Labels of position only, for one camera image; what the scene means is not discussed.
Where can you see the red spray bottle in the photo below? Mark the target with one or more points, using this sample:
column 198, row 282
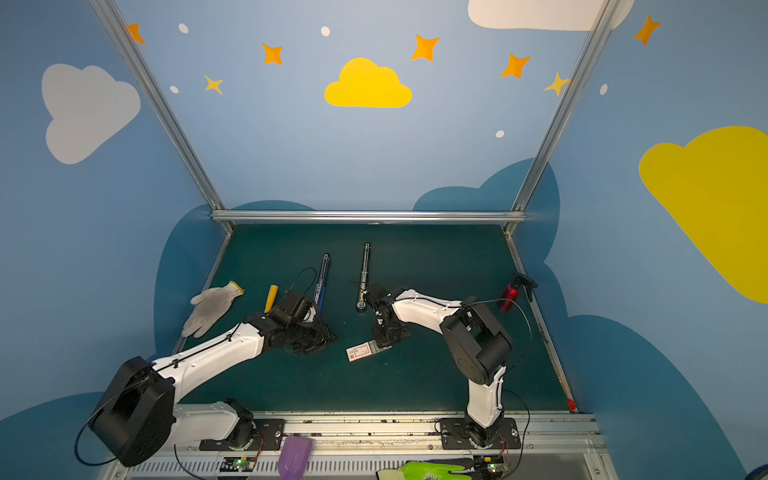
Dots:
column 521, row 284

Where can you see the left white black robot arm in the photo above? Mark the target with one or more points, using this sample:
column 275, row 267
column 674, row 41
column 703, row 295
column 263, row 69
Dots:
column 140, row 412

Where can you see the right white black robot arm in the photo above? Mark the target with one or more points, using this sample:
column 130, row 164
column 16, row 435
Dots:
column 479, row 344

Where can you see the green work glove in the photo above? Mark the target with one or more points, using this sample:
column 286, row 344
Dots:
column 425, row 470

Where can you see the aluminium frame left post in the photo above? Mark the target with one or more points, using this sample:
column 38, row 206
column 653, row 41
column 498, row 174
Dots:
column 114, row 23

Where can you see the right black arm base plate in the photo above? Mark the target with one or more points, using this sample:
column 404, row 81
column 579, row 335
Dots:
column 460, row 434

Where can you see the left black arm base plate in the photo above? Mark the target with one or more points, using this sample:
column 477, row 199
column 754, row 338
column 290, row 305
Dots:
column 260, row 434

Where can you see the left green circuit board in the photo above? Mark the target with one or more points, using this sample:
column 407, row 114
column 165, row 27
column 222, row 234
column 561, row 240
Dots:
column 240, row 464

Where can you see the aluminium frame post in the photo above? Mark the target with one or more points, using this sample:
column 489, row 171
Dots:
column 580, row 74
column 114, row 23

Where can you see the aluminium frame right post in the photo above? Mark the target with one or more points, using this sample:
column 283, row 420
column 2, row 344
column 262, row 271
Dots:
column 580, row 74

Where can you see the black stapler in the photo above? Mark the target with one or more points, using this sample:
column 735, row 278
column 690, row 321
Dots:
column 363, row 281

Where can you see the yellow plastic scoop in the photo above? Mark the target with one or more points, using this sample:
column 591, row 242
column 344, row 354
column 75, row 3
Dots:
column 271, row 298

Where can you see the aluminium front rail bed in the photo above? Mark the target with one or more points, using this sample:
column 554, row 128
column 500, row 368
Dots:
column 355, row 446

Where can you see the aluminium frame rear crossbar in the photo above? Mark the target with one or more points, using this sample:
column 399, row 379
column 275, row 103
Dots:
column 366, row 217

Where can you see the right green circuit board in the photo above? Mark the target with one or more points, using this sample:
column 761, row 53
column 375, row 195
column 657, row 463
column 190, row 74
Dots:
column 492, row 466

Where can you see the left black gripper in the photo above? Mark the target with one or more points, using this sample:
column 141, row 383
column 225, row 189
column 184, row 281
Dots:
column 313, row 335

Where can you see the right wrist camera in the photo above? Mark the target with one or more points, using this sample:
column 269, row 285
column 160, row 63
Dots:
column 375, row 294

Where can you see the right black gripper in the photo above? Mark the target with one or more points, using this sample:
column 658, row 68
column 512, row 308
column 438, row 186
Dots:
column 387, row 330

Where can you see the white knit work glove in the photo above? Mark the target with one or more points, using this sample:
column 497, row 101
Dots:
column 208, row 307

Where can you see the red white staple box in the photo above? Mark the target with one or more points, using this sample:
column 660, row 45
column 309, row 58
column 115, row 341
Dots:
column 364, row 350

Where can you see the green circuit board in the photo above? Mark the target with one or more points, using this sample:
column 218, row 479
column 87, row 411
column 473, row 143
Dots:
column 240, row 464
column 492, row 466

